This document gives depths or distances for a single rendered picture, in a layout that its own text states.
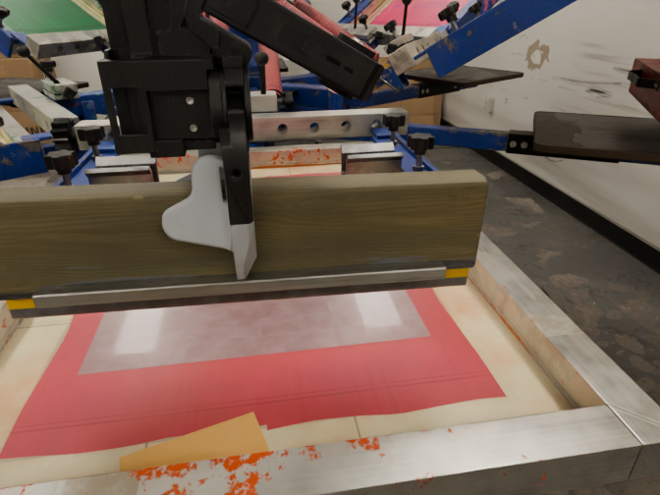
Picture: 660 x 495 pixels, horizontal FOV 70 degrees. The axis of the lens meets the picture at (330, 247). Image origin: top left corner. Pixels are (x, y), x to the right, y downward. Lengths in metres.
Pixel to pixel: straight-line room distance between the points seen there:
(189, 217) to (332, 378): 0.21
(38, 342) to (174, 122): 0.33
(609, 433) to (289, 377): 0.25
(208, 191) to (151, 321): 0.26
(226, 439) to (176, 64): 0.27
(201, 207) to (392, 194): 0.13
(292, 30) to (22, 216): 0.21
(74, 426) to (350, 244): 0.27
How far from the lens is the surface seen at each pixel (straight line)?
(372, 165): 0.82
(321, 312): 0.53
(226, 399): 0.44
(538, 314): 0.50
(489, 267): 0.57
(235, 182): 0.29
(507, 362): 0.49
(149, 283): 0.36
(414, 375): 0.46
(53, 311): 0.41
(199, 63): 0.29
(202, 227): 0.32
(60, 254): 0.37
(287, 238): 0.35
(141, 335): 0.53
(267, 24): 0.30
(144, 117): 0.30
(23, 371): 0.54
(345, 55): 0.31
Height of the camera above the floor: 1.26
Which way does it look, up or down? 28 degrees down
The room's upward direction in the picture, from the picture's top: straight up
